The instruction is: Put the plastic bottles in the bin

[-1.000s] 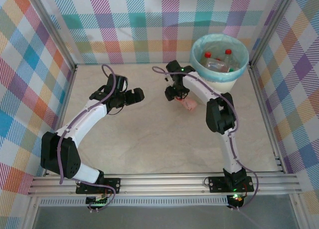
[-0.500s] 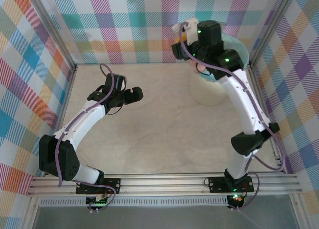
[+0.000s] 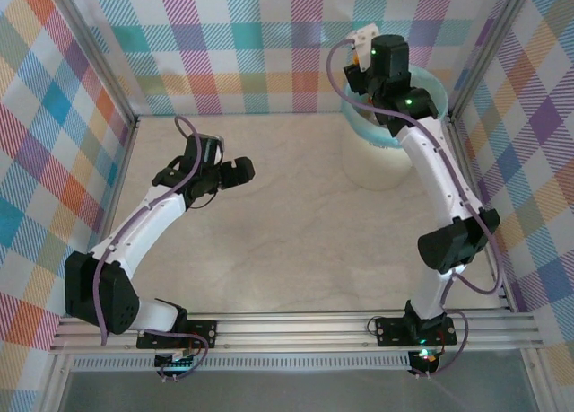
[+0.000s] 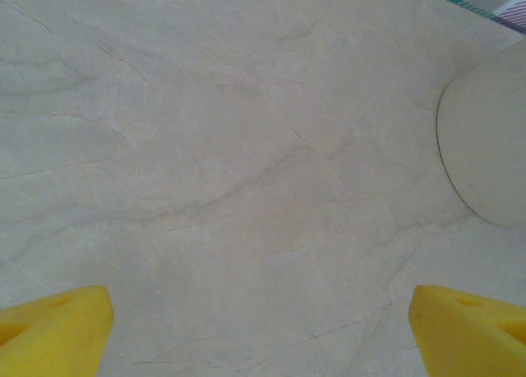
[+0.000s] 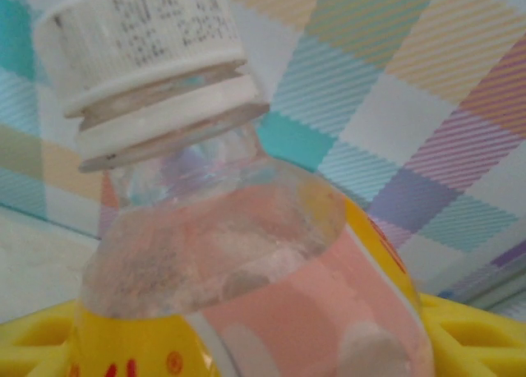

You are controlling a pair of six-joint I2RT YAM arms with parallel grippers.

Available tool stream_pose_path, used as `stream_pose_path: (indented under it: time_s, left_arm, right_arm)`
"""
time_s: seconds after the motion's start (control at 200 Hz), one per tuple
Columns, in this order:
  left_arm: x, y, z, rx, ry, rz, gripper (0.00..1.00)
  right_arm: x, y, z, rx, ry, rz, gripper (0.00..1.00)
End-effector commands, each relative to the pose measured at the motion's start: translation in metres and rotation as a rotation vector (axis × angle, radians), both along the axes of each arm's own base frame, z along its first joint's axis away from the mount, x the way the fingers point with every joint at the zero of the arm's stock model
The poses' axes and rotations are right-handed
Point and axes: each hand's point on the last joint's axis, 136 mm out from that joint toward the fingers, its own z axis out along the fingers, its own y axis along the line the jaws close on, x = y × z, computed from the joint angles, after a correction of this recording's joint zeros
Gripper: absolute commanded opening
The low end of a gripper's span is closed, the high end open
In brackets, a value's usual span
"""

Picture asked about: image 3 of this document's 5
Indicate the aluminium frame post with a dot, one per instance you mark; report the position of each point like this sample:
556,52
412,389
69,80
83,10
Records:
96,57
489,48

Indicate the white round waste bin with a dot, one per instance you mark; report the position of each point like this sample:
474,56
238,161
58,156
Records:
381,169

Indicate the aluminium side rail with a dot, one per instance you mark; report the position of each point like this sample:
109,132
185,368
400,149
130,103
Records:
466,169
123,160

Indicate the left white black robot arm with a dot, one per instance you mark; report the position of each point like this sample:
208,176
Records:
134,232

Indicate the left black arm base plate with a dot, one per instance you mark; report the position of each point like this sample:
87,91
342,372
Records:
204,333

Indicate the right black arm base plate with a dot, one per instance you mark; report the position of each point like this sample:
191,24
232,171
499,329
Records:
388,331

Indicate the small controller board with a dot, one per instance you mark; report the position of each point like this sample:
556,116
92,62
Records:
423,358
172,362

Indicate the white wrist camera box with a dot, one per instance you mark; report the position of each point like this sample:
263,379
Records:
364,39
217,151

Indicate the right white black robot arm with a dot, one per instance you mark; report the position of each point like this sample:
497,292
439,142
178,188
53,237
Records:
430,169

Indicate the wide aluminium mounting rail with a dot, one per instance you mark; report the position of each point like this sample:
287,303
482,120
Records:
291,331

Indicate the right small controller board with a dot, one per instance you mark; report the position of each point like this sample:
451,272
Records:
423,358

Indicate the left small controller board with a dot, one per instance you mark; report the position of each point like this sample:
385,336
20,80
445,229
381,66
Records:
172,362

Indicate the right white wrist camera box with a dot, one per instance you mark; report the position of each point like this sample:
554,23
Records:
364,39

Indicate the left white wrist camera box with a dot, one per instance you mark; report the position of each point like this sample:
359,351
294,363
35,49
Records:
217,151

